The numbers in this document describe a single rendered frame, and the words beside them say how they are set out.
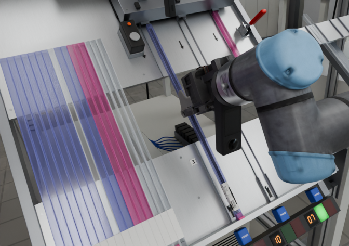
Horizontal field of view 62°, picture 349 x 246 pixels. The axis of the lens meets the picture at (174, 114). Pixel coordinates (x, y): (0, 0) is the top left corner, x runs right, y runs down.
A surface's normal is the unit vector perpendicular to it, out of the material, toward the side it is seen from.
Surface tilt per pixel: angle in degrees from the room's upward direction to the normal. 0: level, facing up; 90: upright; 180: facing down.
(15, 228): 0
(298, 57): 59
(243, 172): 45
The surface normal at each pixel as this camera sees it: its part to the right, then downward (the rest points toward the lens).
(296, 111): -0.04, -0.03
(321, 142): 0.35, -0.11
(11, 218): -0.10, -0.88
